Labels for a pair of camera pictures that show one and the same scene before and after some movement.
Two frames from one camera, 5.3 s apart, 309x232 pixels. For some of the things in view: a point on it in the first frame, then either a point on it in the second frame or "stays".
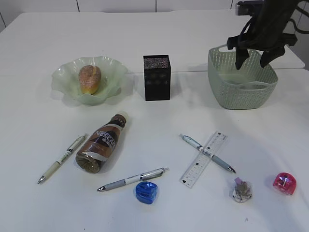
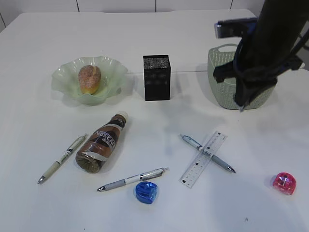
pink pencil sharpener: (285, 182) stays
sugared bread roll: (90, 77) stays
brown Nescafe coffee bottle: (96, 151) stays
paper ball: (242, 191) -> (241, 108)
